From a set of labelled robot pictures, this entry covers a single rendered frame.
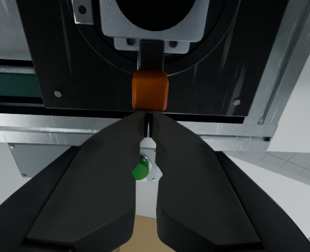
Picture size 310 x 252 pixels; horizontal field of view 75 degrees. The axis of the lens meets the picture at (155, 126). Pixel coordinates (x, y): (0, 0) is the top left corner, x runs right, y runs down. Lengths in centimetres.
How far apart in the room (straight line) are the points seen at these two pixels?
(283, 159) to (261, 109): 163
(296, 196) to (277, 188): 6
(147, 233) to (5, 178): 35
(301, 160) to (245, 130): 171
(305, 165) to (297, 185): 146
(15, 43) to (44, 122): 10
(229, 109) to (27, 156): 28
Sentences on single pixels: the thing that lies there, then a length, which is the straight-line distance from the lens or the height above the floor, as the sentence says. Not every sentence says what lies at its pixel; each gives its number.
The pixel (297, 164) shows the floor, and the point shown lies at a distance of 201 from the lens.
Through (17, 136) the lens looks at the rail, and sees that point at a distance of 32.
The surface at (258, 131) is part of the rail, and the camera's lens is 30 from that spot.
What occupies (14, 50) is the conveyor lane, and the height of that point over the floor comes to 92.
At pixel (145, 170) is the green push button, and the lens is 29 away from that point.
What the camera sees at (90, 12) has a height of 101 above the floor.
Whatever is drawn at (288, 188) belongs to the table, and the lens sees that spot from 60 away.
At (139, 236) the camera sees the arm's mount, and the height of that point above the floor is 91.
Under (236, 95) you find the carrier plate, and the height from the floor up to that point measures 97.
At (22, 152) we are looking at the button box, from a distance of 34.
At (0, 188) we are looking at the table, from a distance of 61.
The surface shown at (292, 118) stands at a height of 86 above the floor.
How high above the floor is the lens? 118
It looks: 57 degrees down
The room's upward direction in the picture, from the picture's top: 179 degrees clockwise
